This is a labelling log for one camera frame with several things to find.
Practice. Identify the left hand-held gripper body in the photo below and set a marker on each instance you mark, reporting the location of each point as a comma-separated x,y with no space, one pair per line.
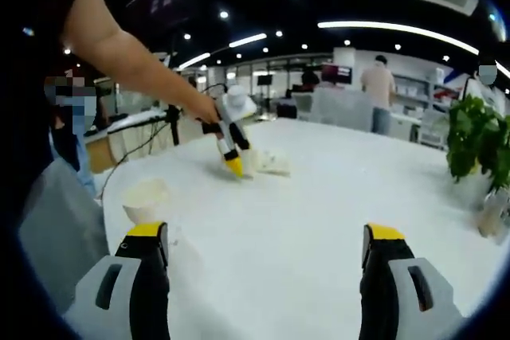
237,105

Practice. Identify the green potted plant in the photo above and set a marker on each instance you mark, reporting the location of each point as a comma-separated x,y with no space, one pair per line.
478,137

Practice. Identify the white background desk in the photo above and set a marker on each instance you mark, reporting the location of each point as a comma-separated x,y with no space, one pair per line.
131,121

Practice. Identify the white table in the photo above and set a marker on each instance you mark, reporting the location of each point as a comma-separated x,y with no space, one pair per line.
279,236

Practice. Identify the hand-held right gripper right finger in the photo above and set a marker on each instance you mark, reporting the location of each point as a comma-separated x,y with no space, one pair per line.
378,288

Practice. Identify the person's black shirt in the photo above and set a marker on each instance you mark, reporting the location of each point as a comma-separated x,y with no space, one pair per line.
28,57

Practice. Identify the grey chair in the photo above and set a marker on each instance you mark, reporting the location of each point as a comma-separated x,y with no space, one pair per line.
60,228

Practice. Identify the glass bottle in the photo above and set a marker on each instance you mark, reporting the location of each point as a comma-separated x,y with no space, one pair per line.
492,216

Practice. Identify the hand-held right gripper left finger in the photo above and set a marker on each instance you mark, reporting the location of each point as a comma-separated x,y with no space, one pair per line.
147,284

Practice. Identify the pile of paper cups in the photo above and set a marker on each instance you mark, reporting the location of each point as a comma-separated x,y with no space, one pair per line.
275,162

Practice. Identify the dark monitor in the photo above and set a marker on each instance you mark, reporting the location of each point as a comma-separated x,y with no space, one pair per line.
336,74

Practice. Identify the black tripod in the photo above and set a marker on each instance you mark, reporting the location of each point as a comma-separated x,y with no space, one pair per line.
174,125

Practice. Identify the person's left hand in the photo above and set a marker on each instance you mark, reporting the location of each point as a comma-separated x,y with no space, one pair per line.
207,115

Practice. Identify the curved ceiling light strip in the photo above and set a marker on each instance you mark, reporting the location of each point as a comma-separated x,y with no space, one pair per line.
398,28

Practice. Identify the grey partition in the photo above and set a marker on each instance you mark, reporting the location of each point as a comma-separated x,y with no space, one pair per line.
342,109

